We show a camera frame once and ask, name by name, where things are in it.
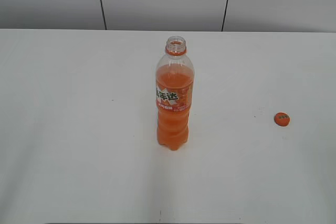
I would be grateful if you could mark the orange bottle cap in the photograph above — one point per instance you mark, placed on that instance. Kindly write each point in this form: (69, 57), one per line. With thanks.
(282, 119)

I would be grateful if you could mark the orange Mirinda soda bottle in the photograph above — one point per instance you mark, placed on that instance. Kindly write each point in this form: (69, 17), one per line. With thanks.
(174, 78)

